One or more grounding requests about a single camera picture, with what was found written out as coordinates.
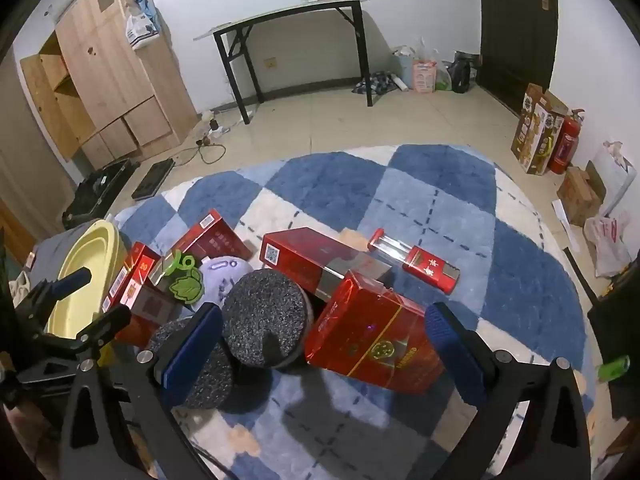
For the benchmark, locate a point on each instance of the purple round puff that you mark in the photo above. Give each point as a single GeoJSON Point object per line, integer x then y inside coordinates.
{"type": "Point", "coordinates": [225, 272]}

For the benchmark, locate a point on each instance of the checked cloth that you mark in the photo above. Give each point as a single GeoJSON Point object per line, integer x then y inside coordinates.
{"type": "Point", "coordinates": [375, 84]}

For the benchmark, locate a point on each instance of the round black white sponge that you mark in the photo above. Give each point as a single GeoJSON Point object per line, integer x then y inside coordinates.
{"type": "Point", "coordinates": [265, 310]}
{"type": "Point", "coordinates": [217, 375]}

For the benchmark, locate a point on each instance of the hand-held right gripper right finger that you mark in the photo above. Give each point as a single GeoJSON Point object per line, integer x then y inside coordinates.
{"type": "Point", "coordinates": [452, 355]}

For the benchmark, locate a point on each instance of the printed cardboard box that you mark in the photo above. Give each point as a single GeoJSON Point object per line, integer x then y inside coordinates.
{"type": "Point", "coordinates": [535, 130]}

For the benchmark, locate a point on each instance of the green leaf ornament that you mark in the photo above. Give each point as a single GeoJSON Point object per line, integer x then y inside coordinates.
{"type": "Point", "coordinates": [187, 285]}

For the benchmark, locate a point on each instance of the red carton brown end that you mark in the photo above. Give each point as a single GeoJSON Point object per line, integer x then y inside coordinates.
{"type": "Point", "coordinates": [140, 272]}

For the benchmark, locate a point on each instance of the wooden wardrobe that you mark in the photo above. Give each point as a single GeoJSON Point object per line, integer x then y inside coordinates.
{"type": "Point", "coordinates": [110, 75]}

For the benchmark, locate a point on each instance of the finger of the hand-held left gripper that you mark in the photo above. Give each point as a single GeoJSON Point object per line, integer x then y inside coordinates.
{"type": "Point", "coordinates": [75, 279]}
{"type": "Point", "coordinates": [107, 327]}

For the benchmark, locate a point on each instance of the black bag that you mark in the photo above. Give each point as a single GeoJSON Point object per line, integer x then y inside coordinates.
{"type": "Point", "coordinates": [460, 75]}

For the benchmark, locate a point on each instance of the blue checkered rug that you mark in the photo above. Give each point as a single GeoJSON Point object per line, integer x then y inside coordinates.
{"type": "Point", "coordinates": [425, 200]}

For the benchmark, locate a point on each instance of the slim red clear box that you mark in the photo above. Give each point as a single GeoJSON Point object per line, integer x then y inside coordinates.
{"type": "Point", "coordinates": [425, 262]}

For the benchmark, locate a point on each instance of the red fire extinguisher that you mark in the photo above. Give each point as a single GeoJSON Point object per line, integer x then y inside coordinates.
{"type": "Point", "coordinates": [565, 145]}

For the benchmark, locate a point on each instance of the green plastic object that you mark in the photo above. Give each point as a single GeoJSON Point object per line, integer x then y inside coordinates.
{"type": "Point", "coordinates": [614, 367]}

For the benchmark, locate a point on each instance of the white hanging plastic bag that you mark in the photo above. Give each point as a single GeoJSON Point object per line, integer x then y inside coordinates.
{"type": "Point", "coordinates": [142, 30]}

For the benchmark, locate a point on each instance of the pale yellow plastic basin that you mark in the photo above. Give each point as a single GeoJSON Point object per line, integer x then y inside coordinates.
{"type": "Point", "coordinates": [95, 250]}

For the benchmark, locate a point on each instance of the large glossy red box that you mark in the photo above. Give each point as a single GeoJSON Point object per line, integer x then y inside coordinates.
{"type": "Point", "coordinates": [370, 330]}

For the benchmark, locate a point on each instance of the dark furniture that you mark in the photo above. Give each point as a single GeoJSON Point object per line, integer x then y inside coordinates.
{"type": "Point", "coordinates": [617, 320]}

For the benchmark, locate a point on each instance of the green bag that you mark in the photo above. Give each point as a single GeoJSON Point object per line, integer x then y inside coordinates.
{"type": "Point", "coordinates": [443, 80]}

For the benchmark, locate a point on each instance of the yellowish wall socket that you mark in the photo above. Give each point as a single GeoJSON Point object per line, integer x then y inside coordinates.
{"type": "Point", "coordinates": [270, 63]}

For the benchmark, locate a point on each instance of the white paper bag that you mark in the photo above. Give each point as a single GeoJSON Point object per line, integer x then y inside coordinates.
{"type": "Point", "coordinates": [615, 180]}

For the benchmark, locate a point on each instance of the white red plastic bag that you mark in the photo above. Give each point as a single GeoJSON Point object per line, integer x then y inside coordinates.
{"type": "Point", "coordinates": [607, 240]}

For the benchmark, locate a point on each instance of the black open case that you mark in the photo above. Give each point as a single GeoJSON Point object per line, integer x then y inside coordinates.
{"type": "Point", "coordinates": [95, 190]}

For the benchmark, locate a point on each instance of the black folding table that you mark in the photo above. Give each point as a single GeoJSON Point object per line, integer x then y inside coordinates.
{"type": "Point", "coordinates": [358, 35]}

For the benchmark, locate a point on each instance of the long red gold carton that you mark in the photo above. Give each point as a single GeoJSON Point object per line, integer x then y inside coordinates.
{"type": "Point", "coordinates": [300, 260]}

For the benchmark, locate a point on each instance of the dark red box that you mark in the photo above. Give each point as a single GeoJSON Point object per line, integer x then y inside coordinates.
{"type": "Point", "coordinates": [215, 240]}

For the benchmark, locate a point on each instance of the dark door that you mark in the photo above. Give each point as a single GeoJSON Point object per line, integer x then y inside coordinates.
{"type": "Point", "coordinates": [515, 35]}

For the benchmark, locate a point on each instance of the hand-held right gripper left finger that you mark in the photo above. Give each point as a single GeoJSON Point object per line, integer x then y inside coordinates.
{"type": "Point", "coordinates": [192, 355]}

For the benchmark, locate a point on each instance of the pink paper bag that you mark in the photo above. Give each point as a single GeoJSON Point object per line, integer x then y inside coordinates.
{"type": "Point", "coordinates": [425, 76]}

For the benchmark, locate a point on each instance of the brown cardboard box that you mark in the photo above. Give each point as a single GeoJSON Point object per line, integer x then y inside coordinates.
{"type": "Point", "coordinates": [577, 195]}

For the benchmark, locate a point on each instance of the black flat panel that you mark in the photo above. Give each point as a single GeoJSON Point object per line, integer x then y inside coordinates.
{"type": "Point", "coordinates": [152, 180]}

